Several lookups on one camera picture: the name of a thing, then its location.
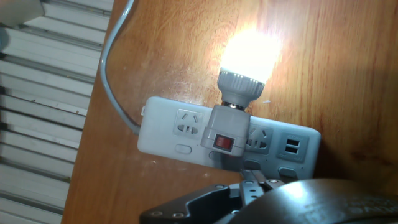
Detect white power strip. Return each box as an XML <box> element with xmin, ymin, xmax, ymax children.
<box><xmin>136</xmin><ymin>95</ymin><xmax>322</xmax><ymax>181</ymax></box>

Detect brown wooden board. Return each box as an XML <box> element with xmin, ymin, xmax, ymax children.
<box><xmin>60</xmin><ymin>0</ymin><xmax>398</xmax><ymax>224</ymax></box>

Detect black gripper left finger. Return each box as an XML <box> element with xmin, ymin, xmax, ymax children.
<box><xmin>139</xmin><ymin>169</ymin><xmax>265</xmax><ymax>224</ymax></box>

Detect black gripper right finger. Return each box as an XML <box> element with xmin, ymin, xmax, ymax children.
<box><xmin>257</xmin><ymin>169</ymin><xmax>286</xmax><ymax>191</ymax></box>

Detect white bulb holder with bulb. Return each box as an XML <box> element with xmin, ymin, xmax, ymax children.
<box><xmin>200</xmin><ymin>29</ymin><xmax>282</xmax><ymax>157</ymax></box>

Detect white power strip cable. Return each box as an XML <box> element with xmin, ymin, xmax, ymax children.
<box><xmin>99</xmin><ymin>0</ymin><xmax>142</xmax><ymax>136</ymax></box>

